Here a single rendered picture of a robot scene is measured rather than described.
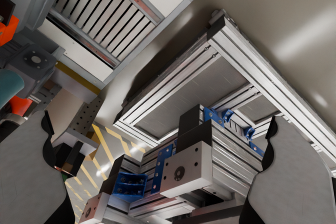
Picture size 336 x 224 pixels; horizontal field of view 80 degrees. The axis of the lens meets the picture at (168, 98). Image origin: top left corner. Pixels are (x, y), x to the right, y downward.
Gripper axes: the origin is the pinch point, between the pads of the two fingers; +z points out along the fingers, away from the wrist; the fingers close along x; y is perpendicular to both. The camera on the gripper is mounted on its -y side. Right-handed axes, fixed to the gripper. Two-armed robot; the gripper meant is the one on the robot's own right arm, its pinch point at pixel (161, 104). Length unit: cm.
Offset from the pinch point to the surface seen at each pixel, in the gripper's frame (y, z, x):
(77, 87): 47, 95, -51
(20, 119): 15.9, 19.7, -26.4
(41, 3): 2, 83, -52
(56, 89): 49, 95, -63
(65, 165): 62, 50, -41
